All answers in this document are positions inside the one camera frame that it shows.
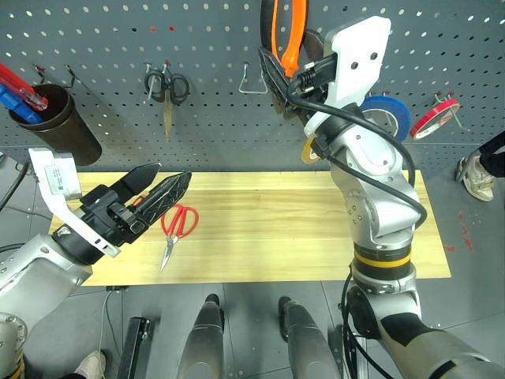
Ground grey perforated pegboard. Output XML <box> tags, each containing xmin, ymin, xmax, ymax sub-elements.
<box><xmin>0</xmin><ymin>0</ymin><xmax>505</xmax><ymax>174</ymax></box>

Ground silver double peg hook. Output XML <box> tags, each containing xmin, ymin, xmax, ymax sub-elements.
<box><xmin>142</xmin><ymin>59</ymin><xmax>172</xmax><ymax>105</ymax></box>

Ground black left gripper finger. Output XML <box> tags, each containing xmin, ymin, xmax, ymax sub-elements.
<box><xmin>111</xmin><ymin>162</ymin><xmax>163</xmax><ymax>203</ymax></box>
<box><xmin>136</xmin><ymin>171</ymin><xmax>193</xmax><ymax>229</ymax></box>

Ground black table frame bar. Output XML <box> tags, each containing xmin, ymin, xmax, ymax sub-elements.
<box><xmin>117</xmin><ymin>316</ymin><xmax>153</xmax><ymax>379</ymax></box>

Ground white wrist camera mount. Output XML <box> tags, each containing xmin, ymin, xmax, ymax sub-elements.
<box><xmin>303</xmin><ymin>16</ymin><xmax>392</xmax><ymax>139</ymax></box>
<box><xmin>28</xmin><ymin>148</ymin><xmax>122</xmax><ymax>259</ymax></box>

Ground dark brown cup holder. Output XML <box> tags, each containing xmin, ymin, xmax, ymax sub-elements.
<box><xmin>7</xmin><ymin>83</ymin><xmax>103</xmax><ymax>167</ymax></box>

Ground silver tape peg hook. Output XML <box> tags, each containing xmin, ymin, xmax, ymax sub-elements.
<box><xmin>432</xmin><ymin>91</ymin><xmax>471</xmax><ymax>132</ymax></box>

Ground grey robot leg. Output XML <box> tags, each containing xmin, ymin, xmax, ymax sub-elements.
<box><xmin>277</xmin><ymin>295</ymin><xmax>341</xmax><ymax>379</ymax></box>
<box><xmin>185</xmin><ymin>293</ymin><xmax>226</xmax><ymax>379</ymax></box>

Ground blue handled tool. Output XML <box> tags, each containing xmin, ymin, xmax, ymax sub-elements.
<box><xmin>0</xmin><ymin>84</ymin><xmax>43</xmax><ymax>124</ymax></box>

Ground dark trouser leg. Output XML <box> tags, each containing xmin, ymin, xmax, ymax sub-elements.
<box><xmin>477</xmin><ymin>129</ymin><xmax>505</xmax><ymax>179</ymax></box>

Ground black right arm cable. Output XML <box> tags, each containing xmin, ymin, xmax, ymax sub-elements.
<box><xmin>286</xmin><ymin>77</ymin><xmax>429</xmax><ymax>235</ymax></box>

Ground black cable bundle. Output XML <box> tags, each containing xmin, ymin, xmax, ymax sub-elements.
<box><xmin>338</xmin><ymin>271</ymin><xmax>382</xmax><ymax>379</ymax></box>

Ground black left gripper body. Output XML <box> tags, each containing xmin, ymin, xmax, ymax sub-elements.
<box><xmin>77</xmin><ymin>185</ymin><xmax>151</xmax><ymax>248</ymax></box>

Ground blue tape roll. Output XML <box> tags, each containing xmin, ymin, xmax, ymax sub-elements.
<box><xmin>359</xmin><ymin>94</ymin><xmax>412</xmax><ymax>142</ymax></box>

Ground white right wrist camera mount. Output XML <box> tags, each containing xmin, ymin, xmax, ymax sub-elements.
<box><xmin>303</xmin><ymin>16</ymin><xmax>392</xmax><ymax>139</ymax></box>

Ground red tape roll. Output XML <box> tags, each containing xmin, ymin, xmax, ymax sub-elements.
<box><xmin>410</xmin><ymin>98</ymin><xmax>462</xmax><ymax>141</ymax></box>

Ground white floor cable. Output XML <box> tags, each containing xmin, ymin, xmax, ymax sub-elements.
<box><xmin>99</xmin><ymin>289</ymin><xmax>114</xmax><ymax>353</ymax></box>

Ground white sneaker of bystander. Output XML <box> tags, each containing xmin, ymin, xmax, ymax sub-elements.
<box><xmin>456</xmin><ymin>153</ymin><xmax>496</xmax><ymax>203</ymax></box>

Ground black handled scissors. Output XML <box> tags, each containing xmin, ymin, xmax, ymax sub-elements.
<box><xmin>143</xmin><ymin>70</ymin><xmax>191</xmax><ymax>140</ymax></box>

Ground red handled scissors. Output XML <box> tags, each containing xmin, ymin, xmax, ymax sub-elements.
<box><xmin>158</xmin><ymin>203</ymin><xmax>200</xmax><ymax>273</ymax></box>

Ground beige shoe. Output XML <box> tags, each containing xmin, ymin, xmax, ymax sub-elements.
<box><xmin>73</xmin><ymin>350</ymin><xmax>108</xmax><ymax>379</ymax></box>

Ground silver wire loop hook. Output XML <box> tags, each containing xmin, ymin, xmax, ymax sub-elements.
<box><xmin>238</xmin><ymin>62</ymin><xmax>270</xmax><ymax>96</ymax></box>

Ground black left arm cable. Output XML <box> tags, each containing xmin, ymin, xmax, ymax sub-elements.
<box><xmin>0</xmin><ymin>159</ymin><xmax>31</xmax><ymax>211</ymax></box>

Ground yellow tape roll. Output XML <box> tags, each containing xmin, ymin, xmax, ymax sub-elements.
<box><xmin>301</xmin><ymin>137</ymin><xmax>321</xmax><ymax>164</ymax></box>

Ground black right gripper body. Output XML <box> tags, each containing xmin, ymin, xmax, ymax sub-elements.
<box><xmin>271</xmin><ymin>53</ymin><xmax>340</xmax><ymax>122</ymax></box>

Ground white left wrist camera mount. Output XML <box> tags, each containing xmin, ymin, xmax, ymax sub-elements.
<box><xmin>28</xmin><ymin>148</ymin><xmax>122</xmax><ymax>259</ymax></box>

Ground orange and black pliers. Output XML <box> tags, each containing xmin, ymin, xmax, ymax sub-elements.
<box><xmin>260</xmin><ymin>0</ymin><xmax>309</xmax><ymax>80</ymax></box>

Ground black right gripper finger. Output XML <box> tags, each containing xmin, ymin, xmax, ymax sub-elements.
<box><xmin>302</xmin><ymin>28</ymin><xmax>327</xmax><ymax>62</ymax></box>
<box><xmin>257</xmin><ymin>47</ymin><xmax>297</xmax><ymax>116</ymax></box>

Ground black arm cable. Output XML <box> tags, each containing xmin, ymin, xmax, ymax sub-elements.
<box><xmin>286</xmin><ymin>77</ymin><xmax>429</xmax><ymax>235</ymax></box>
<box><xmin>0</xmin><ymin>159</ymin><xmax>31</xmax><ymax>211</ymax></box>

